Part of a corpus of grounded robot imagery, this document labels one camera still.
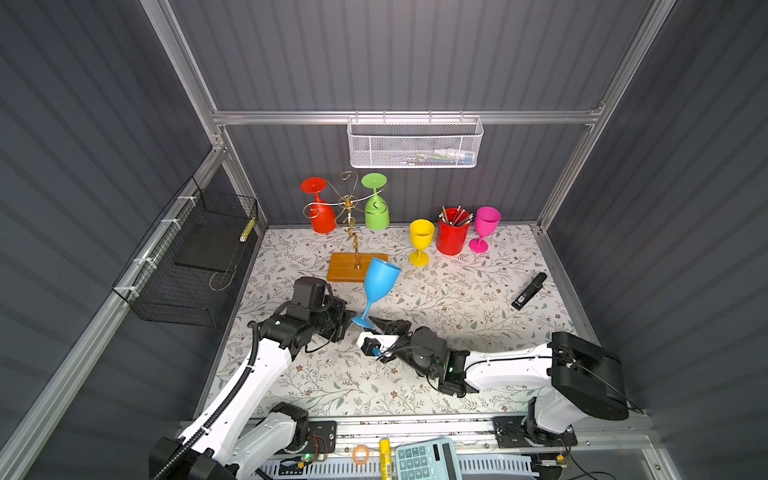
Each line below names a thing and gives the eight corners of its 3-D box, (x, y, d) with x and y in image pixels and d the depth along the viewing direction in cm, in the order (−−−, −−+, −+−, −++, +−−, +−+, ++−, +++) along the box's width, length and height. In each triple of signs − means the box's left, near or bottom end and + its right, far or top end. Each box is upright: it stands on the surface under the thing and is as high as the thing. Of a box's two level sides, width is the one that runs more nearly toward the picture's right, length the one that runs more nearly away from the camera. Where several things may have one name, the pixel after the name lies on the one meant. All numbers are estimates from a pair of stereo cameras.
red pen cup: (435, 254, 114) (440, 225, 101) (432, 236, 120) (437, 206, 108) (466, 254, 114) (475, 225, 101) (462, 236, 120) (470, 206, 108)
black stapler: (518, 312, 98) (524, 303, 94) (510, 305, 100) (515, 296, 95) (542, 285, 105) (549, 276, 100) (534, 279, 106) (540, 270, 102)
